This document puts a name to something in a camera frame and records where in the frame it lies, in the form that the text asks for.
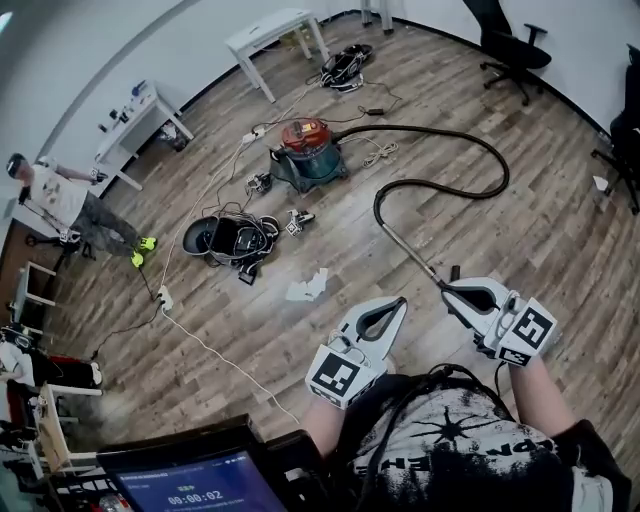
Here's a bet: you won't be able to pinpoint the spare hand-held gripper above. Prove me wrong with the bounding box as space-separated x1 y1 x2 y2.
244 172 274 197
285 208 317 238

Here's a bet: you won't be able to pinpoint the black waste bin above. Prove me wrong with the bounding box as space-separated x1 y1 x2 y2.
159 121 189 153

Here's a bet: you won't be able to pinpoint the black office chair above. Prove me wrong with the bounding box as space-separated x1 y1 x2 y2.
462 0 553 106
591 43 640 216

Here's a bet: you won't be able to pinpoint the crumpled white paper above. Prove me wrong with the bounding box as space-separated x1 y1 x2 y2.
285 267 330 303

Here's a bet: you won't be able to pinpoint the white table legs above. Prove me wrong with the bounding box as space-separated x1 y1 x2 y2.
359 0 397 35

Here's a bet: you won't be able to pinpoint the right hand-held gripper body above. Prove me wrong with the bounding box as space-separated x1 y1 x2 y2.
472 287 558 368

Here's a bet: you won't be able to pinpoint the black open case with cables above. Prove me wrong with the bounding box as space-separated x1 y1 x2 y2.
182 213 282 287

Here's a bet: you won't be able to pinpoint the black white printed t-shirt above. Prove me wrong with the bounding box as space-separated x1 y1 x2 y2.
264 364 634 512

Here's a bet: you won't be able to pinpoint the black vacuum cleaner hose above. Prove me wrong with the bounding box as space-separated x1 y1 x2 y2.
335 123 511 294

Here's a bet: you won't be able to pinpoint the white table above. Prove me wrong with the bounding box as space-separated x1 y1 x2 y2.
93 79 195 192
224 7 331 104

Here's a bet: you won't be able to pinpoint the black harness with cables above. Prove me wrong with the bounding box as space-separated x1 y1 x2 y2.
319 43 375 94

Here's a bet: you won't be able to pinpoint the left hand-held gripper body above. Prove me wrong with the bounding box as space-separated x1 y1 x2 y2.
305 322 390 411

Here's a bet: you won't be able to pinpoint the coiled white cable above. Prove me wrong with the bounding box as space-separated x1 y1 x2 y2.
360 141 400 169

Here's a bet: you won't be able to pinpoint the person's right forearm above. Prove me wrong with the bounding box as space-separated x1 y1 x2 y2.
497 357 577 441

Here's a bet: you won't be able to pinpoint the wooden floor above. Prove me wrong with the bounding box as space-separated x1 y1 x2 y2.
14 17 640 481

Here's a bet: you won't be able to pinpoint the person's left forearm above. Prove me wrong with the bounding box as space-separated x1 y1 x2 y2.
299 393 352 459

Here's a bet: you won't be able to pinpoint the black framed blue screen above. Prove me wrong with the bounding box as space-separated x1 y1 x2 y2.
96 424 290 512

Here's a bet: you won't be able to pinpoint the wooden rack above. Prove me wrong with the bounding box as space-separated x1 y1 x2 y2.
9 260 104 476

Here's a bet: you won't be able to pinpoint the red green vacuum cleaner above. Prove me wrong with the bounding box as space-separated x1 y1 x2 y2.
269 115 350 195

